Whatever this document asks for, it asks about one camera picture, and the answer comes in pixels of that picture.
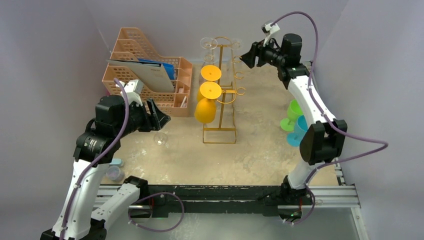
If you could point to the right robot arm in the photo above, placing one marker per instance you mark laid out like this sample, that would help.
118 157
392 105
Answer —
321 144

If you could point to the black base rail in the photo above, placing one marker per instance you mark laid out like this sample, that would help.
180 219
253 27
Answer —
266 200

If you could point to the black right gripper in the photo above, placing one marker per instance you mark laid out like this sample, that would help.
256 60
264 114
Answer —
257 55

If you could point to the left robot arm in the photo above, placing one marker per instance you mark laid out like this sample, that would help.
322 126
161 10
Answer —
115 118

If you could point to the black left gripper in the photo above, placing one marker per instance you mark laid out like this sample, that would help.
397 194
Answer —
148 124

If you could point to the blue plastic goblet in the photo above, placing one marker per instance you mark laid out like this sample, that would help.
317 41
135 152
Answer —
300 128

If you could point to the green plastic goblet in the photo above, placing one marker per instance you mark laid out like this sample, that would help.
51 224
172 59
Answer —
294 111

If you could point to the gold wire wine glass rack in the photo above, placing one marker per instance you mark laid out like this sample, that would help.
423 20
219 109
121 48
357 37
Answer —
228 83

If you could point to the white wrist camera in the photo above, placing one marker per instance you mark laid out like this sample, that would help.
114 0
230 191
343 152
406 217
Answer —
133 90
269 29

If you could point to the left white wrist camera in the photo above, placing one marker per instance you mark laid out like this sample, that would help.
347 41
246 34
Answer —
133 90

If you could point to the grey paper folder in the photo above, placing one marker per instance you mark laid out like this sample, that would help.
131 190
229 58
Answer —
157 76

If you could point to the blue small container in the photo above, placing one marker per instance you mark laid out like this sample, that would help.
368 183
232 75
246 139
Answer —
118 162

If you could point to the peach plastic file organizer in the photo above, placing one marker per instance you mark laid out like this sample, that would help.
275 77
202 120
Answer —
132 44

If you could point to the yellow plastic goblet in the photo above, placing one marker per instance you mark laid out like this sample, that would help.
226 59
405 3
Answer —
205 110
209 78

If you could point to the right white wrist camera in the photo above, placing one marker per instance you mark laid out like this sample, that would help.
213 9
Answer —
269 29

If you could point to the small clear plastic cup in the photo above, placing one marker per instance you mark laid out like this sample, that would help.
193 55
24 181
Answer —
115 174

